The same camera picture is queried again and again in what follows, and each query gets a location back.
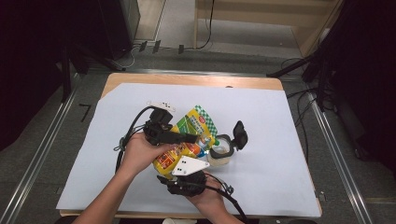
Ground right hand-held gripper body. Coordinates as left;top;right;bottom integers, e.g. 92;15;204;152
167;156;210;197

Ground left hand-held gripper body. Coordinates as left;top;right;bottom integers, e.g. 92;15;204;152
143;100;177;146

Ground green yellow refill pouch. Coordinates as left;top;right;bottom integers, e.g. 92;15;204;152
152;105;219;180

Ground clear jar with dark lid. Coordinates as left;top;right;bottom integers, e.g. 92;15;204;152
206;120;249;168

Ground person's right hand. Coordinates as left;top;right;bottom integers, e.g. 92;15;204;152
186;186;228;213

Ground person's left hand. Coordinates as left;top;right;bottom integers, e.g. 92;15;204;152
120;132;185;175

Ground white rounded object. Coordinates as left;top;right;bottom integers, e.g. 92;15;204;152
162;217;198;224

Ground white paper sheet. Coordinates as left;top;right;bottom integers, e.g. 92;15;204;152
55;82;322;218

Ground wooden table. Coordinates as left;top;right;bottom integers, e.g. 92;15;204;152
59;72;323;220

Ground black metal stand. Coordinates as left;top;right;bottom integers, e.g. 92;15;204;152
59;43;92;105

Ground dark rounded object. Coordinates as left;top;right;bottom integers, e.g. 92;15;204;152
54;216;81;224

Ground black cabinet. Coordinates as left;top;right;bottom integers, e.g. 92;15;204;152
69;0;141;62

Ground black tripod stand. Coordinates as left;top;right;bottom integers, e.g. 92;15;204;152
265;0;347;113

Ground right hand-held gripper cable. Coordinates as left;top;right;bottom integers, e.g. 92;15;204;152
205;172;249;224

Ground white floor cable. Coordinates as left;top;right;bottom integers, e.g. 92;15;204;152
115;46;138;70

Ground black hanging cable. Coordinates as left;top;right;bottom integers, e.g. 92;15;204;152
195;0;217;50

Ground metal floor rail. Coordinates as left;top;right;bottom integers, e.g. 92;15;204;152
0;73;82;224
306;91;375;224

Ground black floor cables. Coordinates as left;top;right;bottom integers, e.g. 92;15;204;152
280;57;332;164

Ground light wooden frame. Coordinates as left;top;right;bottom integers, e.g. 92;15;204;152
193;0;345;59

